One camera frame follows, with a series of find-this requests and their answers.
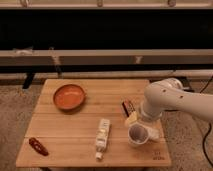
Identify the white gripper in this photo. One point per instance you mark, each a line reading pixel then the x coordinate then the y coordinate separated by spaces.
pixel 148 124

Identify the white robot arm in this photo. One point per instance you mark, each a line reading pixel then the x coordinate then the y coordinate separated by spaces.
pixel 161 95

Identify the orange ceramic bowl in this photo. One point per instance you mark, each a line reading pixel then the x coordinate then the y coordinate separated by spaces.
pixel 69 97

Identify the dark chocolate bar wrapper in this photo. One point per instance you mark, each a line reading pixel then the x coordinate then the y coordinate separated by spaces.
pixel 128 107

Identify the white tube bottle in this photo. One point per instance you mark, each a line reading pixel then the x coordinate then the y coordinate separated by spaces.
pixel 102 138

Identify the wooden table board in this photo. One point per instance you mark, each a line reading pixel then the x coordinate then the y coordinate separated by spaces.
pixel 69 136

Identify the red chili pepper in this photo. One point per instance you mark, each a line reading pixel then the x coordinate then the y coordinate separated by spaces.
pixel 38 147

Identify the grey metal rail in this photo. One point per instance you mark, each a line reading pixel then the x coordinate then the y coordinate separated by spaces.
pixel 104 57

